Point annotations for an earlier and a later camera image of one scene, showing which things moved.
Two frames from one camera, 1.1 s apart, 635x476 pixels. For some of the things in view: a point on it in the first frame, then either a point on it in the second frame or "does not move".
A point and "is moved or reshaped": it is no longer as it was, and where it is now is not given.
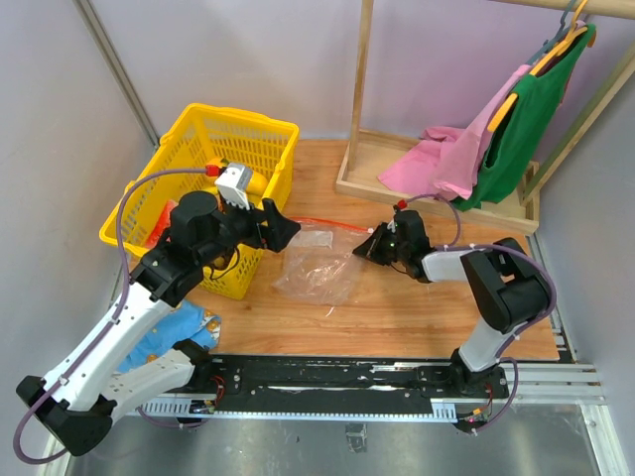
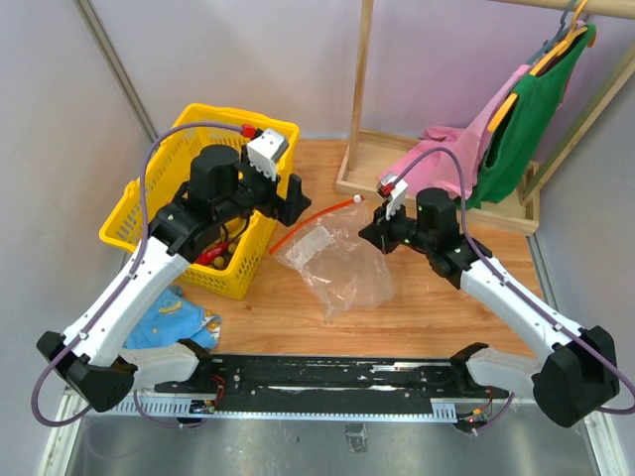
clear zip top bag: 319,265 is moved or reshaped
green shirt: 518,136 does not move
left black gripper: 280,229 to 287,210
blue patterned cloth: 186,321 does not move
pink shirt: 451,160 does not move
